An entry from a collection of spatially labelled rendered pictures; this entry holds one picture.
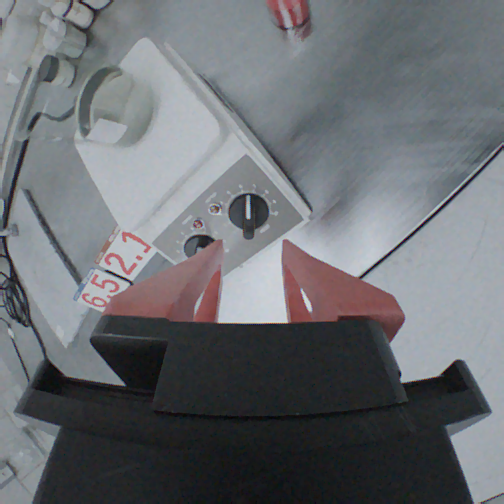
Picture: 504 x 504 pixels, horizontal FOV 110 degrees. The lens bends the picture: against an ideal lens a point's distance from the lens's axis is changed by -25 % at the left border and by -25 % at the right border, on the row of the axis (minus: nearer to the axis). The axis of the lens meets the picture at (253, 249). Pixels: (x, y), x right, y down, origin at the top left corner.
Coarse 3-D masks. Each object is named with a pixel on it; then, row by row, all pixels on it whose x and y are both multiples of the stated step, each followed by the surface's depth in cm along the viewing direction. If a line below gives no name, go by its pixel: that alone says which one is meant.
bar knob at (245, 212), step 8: (240, 200) 18; (248, 200) 17; (256, 200) 18; (232, 208) 18; (240, 208) 18; (248, 208) 17; (256, 208) 18; (264, 208) 18; (232, 216) 19; (240, 216) 19; (248, 216) 17; (256, 216) 19; (264, 216) 19; (240, 224) 19; (248, 224) 17; (256, 224) 19; (248, 232) 18
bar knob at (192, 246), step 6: (192, 240) 20; (198, 240) 20; (204, 240) 19; (210, 240) 20; (186, 246) 20; (192, 246) 20; (198, 246) 19; (204, 246) 19; (186, 252) 21; (192, 252) 21; (198, 252) 19
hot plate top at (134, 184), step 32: (128, 64) 15; (160, 64) 14; (160, 96) 15; (192, 96) 14; (160, 128) 15; (192, 128) 15; (96, 160) 18; (128, 160) 17; (160, 160) 16; (192, 160) 15; (128, 192) 17; (160, 192) 16; (128, 224) 18
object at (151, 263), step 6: (150, 252) 28; (156, 252) 28; (102, 258) 27; (150, 258) 29; (156, 258) 29; (162, 258) 28; (144, 264) 29; (150, 264) 29; (156, 264) 29; (138, 270) 30; (144, 270) 30; (150, 270) 29; (132, 276) 30; (138, 276) 30; (144, 276) 30; (138, 282) 30
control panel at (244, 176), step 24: (240, 168) 17; (216, 192) 18; (240, 192) 18; (264, 192) 18; (192, 216) 19; (216, 216) 19; (288, 216) 19; (168, 240) 20; (240, 240) 20; (264, 240) 20; (240, 264) 22
